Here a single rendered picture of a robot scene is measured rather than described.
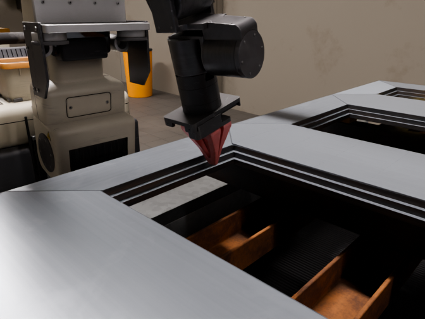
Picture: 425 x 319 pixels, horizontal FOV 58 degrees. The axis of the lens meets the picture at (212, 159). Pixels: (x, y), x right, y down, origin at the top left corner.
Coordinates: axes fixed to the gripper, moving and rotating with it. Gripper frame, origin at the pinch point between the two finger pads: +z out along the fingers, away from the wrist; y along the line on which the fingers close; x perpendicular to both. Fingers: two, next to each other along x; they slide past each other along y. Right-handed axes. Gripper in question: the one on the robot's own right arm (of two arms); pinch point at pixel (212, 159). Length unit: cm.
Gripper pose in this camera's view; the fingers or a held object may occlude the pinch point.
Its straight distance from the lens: 61.0
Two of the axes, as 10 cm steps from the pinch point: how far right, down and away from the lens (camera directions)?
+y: 6.7, -4.7, 5.7
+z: 1.7, 8.5, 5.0
